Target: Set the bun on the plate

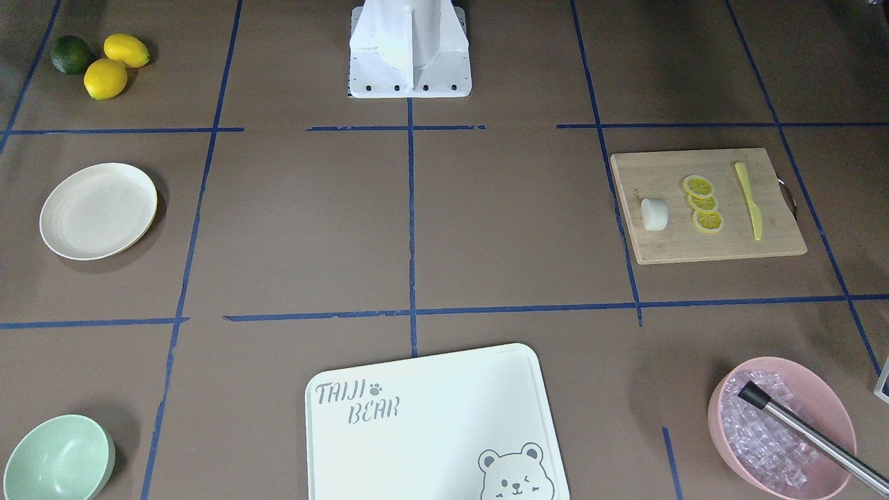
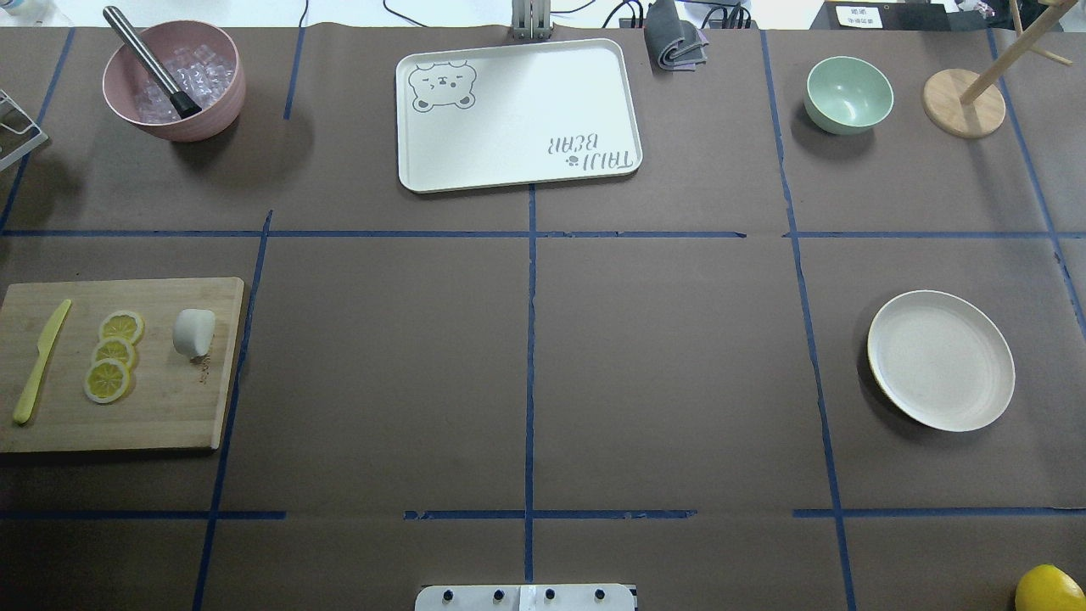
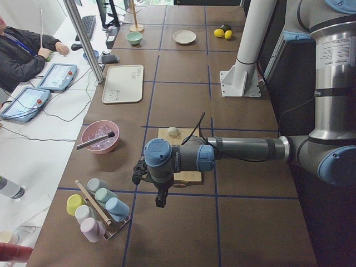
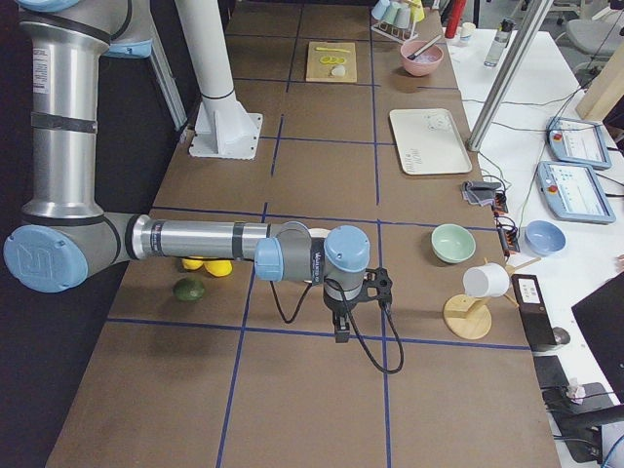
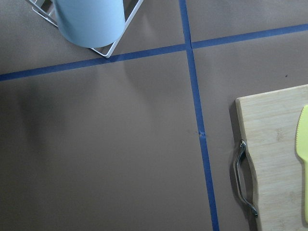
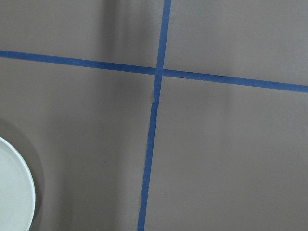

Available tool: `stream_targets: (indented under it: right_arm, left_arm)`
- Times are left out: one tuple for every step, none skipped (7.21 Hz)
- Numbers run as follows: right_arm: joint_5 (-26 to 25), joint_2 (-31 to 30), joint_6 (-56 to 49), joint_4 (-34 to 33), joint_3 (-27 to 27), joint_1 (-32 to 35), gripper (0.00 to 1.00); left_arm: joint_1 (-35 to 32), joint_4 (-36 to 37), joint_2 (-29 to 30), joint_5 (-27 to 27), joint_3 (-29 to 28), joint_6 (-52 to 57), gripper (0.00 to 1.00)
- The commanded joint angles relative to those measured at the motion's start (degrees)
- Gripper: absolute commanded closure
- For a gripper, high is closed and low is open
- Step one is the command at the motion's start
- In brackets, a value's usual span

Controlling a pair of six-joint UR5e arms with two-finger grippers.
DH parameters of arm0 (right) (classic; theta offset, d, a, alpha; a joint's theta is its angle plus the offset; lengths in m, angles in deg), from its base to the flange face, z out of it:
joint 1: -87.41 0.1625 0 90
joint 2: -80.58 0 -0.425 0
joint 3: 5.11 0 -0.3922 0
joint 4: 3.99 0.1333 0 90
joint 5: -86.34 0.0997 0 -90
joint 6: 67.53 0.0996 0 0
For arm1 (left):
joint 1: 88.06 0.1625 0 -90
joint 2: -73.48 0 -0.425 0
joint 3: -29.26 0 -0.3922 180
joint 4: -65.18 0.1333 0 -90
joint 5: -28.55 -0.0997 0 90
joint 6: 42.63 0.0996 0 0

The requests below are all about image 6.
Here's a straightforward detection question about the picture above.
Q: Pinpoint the blue tape strip lengthwise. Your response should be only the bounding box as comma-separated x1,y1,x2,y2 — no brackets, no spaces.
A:
137,0,171,231

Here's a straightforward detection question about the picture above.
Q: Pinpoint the round white plate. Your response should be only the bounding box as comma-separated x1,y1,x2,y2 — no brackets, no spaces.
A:
0,138,36,231

